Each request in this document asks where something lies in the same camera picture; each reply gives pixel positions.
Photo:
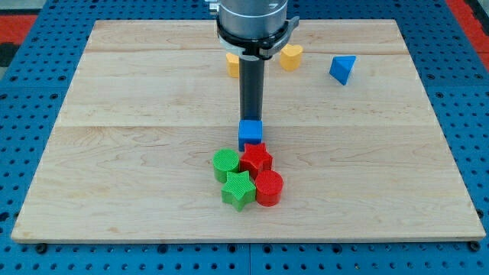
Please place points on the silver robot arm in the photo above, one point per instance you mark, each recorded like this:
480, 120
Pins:
253, 29

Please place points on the blue triangle block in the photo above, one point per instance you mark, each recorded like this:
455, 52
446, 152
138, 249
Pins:
341, 68

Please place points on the blue cube block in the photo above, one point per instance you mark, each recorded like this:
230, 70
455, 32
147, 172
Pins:
249, 132

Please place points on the red star block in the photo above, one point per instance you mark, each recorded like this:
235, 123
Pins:
255, 159

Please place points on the green cylinder block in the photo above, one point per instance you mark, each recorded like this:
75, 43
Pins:
225, 160

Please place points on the red cylinder block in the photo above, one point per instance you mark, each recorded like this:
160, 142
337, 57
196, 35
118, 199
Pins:
269, 187

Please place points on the green star block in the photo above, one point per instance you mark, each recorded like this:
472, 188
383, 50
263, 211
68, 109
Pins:
238, 190

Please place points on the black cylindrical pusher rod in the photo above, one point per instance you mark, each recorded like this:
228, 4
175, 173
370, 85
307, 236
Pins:
251, 87

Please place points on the yellow block behind rod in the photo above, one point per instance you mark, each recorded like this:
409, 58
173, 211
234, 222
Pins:
232, 65

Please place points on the yellow heart block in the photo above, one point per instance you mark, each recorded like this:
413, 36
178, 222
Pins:
291, 57

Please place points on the wooden board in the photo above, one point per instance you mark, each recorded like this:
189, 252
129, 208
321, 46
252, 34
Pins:
129, 159

